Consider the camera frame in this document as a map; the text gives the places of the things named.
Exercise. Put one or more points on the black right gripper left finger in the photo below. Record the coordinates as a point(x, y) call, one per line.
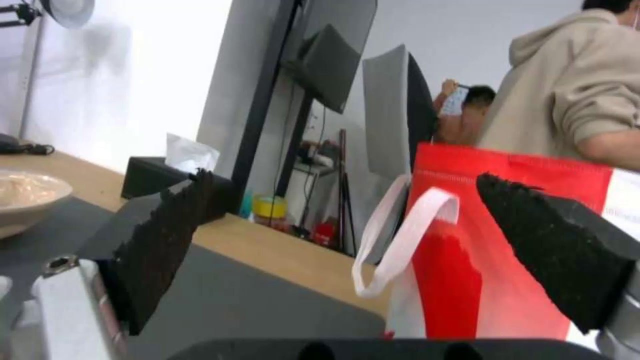
point(150, 240)

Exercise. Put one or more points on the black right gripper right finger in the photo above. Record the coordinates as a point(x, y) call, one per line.
point(545, 243)

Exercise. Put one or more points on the red and white takeout bag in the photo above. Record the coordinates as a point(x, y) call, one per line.
point(465, 247)

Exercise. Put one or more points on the black tissue box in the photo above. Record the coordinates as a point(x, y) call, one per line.
point(150, 180)

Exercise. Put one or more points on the teal bottle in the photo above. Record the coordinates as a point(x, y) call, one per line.
point(246, 204)

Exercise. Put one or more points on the dark grey desk mat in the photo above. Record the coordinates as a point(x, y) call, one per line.
point(240, 296)

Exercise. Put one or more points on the yellow lidded jar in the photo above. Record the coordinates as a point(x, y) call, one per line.
point(270, 210)

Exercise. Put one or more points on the beige ceramic bowl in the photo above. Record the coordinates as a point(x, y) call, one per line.
point(25, 198)

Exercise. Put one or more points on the person holding phone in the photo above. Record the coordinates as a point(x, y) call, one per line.
point(462, 120)

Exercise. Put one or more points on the person in beige hoodie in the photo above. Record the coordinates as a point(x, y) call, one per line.
point(565, 82)

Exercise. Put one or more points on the smartphone with lit screen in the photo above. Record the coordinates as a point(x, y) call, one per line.
point(454, 101)

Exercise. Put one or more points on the red box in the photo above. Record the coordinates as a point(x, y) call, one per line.
point(327, 230)

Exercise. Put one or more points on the grey curved chair back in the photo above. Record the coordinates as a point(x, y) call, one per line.
point(395, 112)

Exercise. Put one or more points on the white desk lamp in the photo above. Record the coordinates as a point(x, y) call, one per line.
point(75, 11)

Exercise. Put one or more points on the black monitor on stand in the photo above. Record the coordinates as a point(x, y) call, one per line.
point(325, 56)

